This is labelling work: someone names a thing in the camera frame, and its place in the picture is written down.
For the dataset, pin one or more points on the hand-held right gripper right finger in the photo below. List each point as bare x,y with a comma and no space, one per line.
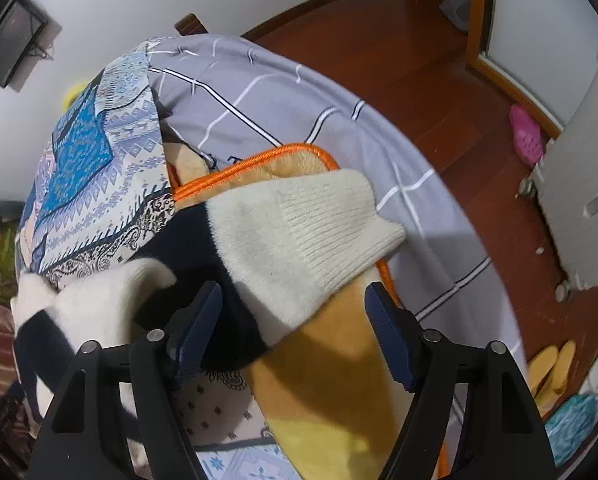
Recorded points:
389,342

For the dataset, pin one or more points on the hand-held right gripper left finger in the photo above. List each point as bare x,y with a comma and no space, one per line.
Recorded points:
199,332

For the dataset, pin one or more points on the white and navy knit sweater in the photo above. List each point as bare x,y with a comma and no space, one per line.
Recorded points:
299,240

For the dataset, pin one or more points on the orange fleece blanket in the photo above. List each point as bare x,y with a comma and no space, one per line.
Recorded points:
339,360

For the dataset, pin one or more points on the yellow slipper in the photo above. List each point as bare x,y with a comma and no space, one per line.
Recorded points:
561,375
541,367

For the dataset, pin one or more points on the teal patterned cloth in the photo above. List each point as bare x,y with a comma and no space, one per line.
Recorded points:
571,427

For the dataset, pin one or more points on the blue patchwork patterned quilt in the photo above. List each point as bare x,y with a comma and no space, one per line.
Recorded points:
89,160

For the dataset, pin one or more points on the green storage bag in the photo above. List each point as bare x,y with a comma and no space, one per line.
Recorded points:
6,255

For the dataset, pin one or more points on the pink slipper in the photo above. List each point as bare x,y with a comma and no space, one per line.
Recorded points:
526,135

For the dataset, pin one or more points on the grey checked bedsheet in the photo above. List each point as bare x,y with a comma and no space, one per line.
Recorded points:
279,90

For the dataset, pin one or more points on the white wheeled cabinet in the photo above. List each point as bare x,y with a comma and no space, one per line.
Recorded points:
579,170

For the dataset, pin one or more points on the dark wooden chair back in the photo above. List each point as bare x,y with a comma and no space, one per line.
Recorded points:
191,24

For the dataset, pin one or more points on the wooden door frame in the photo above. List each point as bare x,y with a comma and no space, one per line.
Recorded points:
476,20

